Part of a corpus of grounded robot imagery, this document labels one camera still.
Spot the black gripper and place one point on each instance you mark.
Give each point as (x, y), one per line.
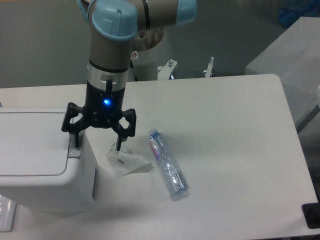
(102, 109)

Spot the white plastic trash can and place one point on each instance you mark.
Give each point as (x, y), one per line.
(41, 167)

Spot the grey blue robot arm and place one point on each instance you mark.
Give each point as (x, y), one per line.
(114, 25)

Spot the crumpled white plastic wrapper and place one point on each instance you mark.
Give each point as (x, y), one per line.
(127, 161)

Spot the clear plastic water bottle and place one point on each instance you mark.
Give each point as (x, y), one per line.
(168, 165)

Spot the clear plastic sheet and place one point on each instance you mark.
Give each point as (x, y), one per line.
(7, 214)

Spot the grey covered side table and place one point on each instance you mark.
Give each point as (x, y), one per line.
(295, 58)

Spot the blue object in background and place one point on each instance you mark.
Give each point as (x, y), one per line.
(291, 10)

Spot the black device at table edge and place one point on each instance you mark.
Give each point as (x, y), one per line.
(311, 213)

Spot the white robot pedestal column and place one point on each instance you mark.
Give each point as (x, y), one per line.
(145, 65)

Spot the white metal base frame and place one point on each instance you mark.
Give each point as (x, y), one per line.
(175, 68)

